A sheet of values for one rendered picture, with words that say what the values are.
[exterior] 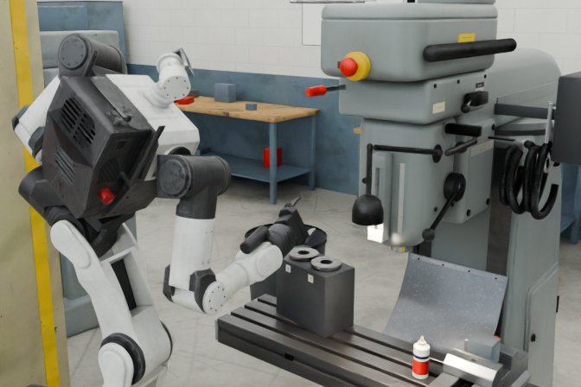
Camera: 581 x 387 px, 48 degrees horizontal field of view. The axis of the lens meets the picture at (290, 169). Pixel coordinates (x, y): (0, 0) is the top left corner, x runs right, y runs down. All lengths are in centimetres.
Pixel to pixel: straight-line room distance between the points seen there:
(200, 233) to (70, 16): 752
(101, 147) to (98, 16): 730
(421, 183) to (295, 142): 570
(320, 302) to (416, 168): 55
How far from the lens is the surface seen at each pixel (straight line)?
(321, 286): 187
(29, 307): 307
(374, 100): 151
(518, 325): 210
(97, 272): 173
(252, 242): 172
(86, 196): 154
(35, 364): 319
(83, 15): 865
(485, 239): 201
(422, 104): 145
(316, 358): 184
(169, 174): 144
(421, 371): 176
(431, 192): 158
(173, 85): 152
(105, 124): 143
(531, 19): 591
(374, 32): 139
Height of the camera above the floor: 187
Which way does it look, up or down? 14 degrees down
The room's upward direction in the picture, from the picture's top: straight up
